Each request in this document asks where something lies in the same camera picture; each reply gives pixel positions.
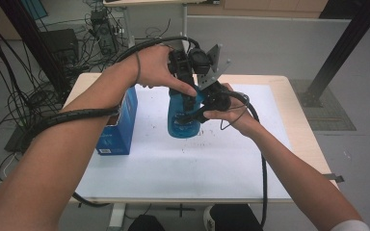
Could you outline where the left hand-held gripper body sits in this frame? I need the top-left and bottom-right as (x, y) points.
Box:
(168, 43), (224, 89)

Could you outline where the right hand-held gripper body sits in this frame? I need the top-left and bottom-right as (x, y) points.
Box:
(198, 59), (232, 112)

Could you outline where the blue detergent bottle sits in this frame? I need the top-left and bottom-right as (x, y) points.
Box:
(167, 85), (206, 140)

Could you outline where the blue cardboard box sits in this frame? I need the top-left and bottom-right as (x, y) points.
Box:
(95, 86), (139, 156)

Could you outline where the person's right hand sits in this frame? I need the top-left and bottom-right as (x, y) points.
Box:
(202, 82), (261, 138)

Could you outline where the person's left hand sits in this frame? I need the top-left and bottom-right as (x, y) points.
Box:
(130, 43), (198, 98)

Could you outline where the white background desk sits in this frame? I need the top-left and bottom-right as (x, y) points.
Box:
(102, 0), (221, 65)

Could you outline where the wooden cabinet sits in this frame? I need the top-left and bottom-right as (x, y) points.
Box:
(187, 0), (329, 18)

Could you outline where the computer tower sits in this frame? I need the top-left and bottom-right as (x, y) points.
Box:
(90, 9), (119, 56)

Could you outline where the person's white shoe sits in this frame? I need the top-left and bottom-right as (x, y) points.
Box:
(202, 205), (215, 231)

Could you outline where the person's right black trouser leg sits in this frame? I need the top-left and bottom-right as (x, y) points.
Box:
(210, 204), (264, 231)

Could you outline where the person's black trouser leg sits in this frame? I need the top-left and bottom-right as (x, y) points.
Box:
(128, 215), (167, 231)
(210, 204), (264, 231)

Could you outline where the person's left black trouser leg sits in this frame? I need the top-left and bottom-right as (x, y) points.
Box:
(128, 215), (167, 231)

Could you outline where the white table leg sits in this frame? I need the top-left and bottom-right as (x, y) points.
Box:
(107, 202), (126, 230)

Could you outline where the black equipment box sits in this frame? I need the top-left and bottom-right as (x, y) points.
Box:
(40, 28), (80, 65)

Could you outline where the black metal stand with base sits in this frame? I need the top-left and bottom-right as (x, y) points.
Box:
(300, 0), (370, 109)

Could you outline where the black tape strip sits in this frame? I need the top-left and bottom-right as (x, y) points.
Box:
(322, 172), (345, 184)

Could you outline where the black metal stand pole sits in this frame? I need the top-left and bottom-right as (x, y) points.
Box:
(0, 0), (71, 97)

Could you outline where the teal panel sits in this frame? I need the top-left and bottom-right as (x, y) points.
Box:
(20, 0), (49, 20)

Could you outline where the person's white right sleeve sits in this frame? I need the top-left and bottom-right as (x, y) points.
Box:
(329, 219), (370, 231)

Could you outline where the thin black right wrist cord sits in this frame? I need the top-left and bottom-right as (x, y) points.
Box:
(220, 92), (250, 131)

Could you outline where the thin black wrist cord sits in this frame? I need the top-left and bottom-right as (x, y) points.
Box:
(134, 51), (142, 86)
(220, 92), (250, 131)

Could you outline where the thin black left wrist cord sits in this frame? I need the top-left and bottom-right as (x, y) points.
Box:
(134, 51), (142, 86)

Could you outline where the left gripper black corrugated cable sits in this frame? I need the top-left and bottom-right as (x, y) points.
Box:
(18, 36), (201, 208)

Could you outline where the tangle of black floor cables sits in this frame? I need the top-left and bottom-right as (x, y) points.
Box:
(0, 0), (172, 206)

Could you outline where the black stand base plate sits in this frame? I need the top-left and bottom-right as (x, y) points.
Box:
(4, 123), (33, 153)

